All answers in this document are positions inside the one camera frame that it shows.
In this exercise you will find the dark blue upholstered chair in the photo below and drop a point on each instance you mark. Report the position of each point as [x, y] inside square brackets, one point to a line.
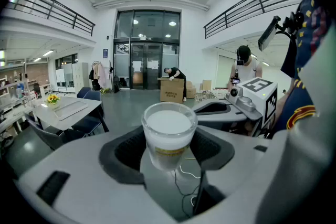
[44, 136]
[88, 120]
[94, 95]
[83, 92]

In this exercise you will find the black balcony railing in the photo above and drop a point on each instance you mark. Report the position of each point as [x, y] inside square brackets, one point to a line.
[52, 6]
[257, 2]

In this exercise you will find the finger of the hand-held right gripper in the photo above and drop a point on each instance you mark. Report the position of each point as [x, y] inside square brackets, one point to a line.
[223, 118]
[218, 101]

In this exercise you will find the black backpack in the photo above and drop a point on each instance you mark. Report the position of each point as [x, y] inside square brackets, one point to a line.
[116, 85]

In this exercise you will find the white locker cabinet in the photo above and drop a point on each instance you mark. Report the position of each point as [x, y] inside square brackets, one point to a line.
[81, 76]

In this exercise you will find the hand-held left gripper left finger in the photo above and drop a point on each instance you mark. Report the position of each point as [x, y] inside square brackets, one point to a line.
[78, 178]

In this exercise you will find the sunflower bouquet in vase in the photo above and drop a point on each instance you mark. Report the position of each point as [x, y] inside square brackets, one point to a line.
[52, 100]

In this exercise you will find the grey rectangular tray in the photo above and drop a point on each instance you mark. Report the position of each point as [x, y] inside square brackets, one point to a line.
[71, 110]

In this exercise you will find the small white cup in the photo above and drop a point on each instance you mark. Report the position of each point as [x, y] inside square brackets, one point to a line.
[168, 139]

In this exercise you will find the white rolling board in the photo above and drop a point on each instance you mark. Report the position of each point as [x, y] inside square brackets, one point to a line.
[61, 77]

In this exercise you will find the black framed glass entrance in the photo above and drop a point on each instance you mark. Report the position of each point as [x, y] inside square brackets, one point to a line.
[147, 31]

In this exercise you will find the blue wall poster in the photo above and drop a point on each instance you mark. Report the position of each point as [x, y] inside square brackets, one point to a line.
[105, 53]

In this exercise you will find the black tablet monitor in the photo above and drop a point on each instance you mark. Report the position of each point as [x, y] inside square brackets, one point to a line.
[268, 34]

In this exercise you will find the clothes rack with garments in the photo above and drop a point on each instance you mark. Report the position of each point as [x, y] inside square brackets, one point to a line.
[98, 74]

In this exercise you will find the person's dark printed jersey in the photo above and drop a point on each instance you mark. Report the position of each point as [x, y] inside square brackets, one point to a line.
[308, 42]

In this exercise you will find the white workbench shelving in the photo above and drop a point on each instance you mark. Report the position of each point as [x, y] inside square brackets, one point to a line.
[15, 94]

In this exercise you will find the printed cardboard box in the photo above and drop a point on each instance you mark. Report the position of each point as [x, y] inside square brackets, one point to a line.
[171, 91]

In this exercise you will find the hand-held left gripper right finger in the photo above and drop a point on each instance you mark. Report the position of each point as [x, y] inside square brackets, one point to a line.
[244, 178]

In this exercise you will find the plain cardboard box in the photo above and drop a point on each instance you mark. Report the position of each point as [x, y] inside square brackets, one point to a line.
[191, 90]
[206, 85]

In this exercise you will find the neon yellow helmet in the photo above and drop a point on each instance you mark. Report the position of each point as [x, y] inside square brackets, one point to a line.
[105, 90]

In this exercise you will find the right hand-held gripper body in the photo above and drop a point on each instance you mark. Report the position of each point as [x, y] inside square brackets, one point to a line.
[258, 97]

